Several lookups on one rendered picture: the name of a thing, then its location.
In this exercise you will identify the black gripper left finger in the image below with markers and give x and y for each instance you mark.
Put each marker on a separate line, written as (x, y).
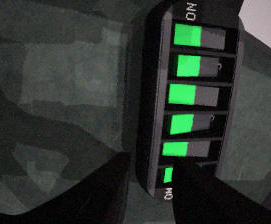
(101, 198)

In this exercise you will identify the dark grey switch panel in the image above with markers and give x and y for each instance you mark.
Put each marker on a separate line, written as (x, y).
(191, 69)

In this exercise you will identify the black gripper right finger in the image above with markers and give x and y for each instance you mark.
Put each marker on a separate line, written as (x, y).
(201, 198)

